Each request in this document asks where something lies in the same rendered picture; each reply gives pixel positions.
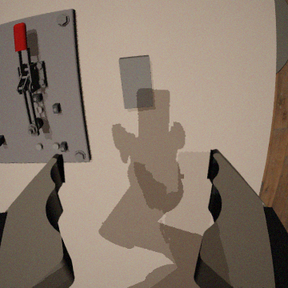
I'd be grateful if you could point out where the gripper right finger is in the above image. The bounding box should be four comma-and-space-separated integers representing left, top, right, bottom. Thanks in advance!
194, 149, 288, 288

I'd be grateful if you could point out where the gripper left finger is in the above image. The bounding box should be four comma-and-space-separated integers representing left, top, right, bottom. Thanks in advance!
0, 154, 74, 288

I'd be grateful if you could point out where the grey toggle clamp with red handle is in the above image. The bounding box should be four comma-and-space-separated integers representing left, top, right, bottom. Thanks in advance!
14, 22, 47, 137

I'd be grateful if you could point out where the grey fixture plate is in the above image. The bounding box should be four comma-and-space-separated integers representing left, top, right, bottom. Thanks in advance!
0, 9, 91, 163

